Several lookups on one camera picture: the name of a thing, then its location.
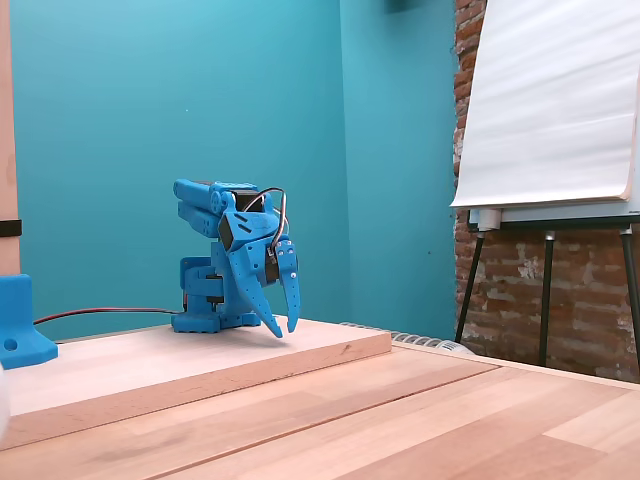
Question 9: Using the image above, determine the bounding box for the red and black power cable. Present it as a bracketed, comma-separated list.
[32, 306, 184, 326]

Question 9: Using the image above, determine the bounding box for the blue printed post bracket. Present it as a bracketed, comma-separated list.
[0, 273, 59, 370]

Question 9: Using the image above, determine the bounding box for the wrist servo wire loop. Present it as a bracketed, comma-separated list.
[244, 187, 292, 251]

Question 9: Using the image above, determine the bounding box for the flipchart easel with black legs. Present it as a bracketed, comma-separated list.
[454, 202, 640, 375]

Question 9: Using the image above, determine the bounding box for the white flipchart paper pad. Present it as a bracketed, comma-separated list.
[449, 0, 640, 209]

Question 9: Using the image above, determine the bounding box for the wooden post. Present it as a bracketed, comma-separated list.
[0, 0, 24, 279]

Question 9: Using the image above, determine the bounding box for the wooden base board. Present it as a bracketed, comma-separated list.
[0, 313, 392, 451]

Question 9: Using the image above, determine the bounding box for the white radiator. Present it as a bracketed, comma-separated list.
[339, 321, 474, 356]

